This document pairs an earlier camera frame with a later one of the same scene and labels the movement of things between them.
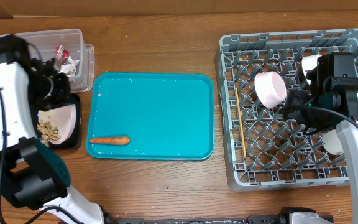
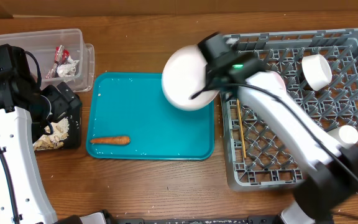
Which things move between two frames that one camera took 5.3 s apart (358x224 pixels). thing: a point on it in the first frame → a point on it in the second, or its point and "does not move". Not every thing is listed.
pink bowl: x=270 y=88 does not move
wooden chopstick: x=240 y=121 does not move
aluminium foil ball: x=71 y=68 does not move
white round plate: x=62 y=117 → x=184 y=74
